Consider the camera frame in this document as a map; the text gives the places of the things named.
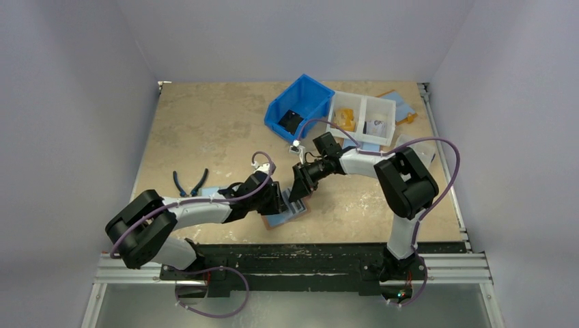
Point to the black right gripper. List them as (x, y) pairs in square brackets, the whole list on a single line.
[(302, 175)]

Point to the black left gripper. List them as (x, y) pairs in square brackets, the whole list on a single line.
[(276, 206)]

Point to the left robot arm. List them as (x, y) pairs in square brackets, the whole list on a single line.
[(141, 231)]

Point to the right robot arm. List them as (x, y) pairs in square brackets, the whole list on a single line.
[(408, 187)]

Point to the black card in blue bin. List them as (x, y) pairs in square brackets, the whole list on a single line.
[(290, 121)]

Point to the orange card holder in tray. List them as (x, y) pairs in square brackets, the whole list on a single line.
[(344, 119)]

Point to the card in white tray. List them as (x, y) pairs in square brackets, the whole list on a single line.
[(376, 128)]

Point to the blue plastic bin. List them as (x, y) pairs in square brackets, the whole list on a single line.
[(306, 96)]

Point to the white divided plastic tray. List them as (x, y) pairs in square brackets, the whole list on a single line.
[(365, 108)]

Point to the clear plastic screw box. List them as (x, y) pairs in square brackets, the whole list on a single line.
[(425, 150)]

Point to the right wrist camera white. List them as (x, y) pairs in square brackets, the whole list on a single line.
[(298, 149)]

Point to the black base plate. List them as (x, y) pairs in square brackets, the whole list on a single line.
[(330, 267)]

